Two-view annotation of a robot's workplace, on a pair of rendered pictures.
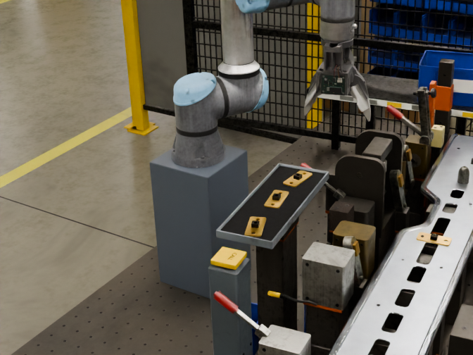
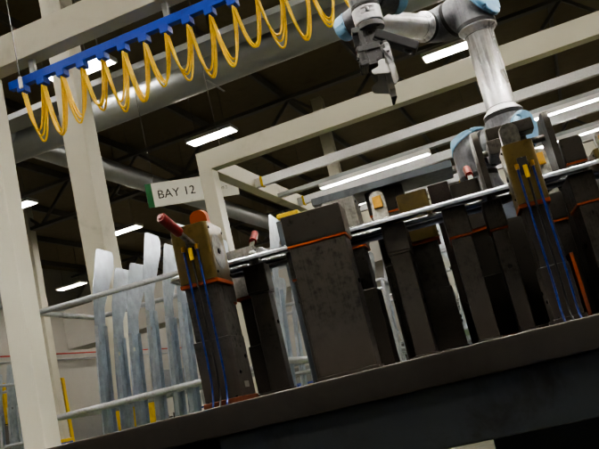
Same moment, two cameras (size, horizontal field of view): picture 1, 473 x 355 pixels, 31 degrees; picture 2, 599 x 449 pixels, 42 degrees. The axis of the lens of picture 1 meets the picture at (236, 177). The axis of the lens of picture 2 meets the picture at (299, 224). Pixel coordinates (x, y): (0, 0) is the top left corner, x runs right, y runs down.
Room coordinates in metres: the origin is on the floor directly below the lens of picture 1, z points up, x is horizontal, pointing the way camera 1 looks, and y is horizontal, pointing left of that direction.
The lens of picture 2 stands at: (1.02, -1.95, 0.69)
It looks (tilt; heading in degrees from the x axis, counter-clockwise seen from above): 12 degrees up; 74
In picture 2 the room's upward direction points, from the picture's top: 14 degrees counter-clockwise
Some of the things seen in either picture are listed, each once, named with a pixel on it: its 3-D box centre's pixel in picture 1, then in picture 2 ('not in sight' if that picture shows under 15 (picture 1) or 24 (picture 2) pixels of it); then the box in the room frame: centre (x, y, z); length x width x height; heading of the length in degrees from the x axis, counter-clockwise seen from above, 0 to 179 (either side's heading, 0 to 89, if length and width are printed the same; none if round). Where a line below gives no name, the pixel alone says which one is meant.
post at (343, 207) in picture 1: (340, 274); (459, 264); (1.88, -0.26, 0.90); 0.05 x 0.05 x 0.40; 64
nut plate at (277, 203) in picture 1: (276, 197); not in sight; (1.82, -0.09, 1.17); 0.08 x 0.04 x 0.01; 159
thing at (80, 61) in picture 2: not in sight; (174, 44); (1.83, 2.59, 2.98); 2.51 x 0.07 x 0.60; 146
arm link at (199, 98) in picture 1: (197, 101); (474, 152); (2.21, 0.10, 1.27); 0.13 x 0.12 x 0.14; 117
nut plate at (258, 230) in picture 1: (255, 225); not in sight; (1.70, -0.04, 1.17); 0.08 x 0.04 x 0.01; 169
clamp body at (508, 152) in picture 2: not in sight; (542, 233); (1.84, -0.69, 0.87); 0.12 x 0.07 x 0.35; 64
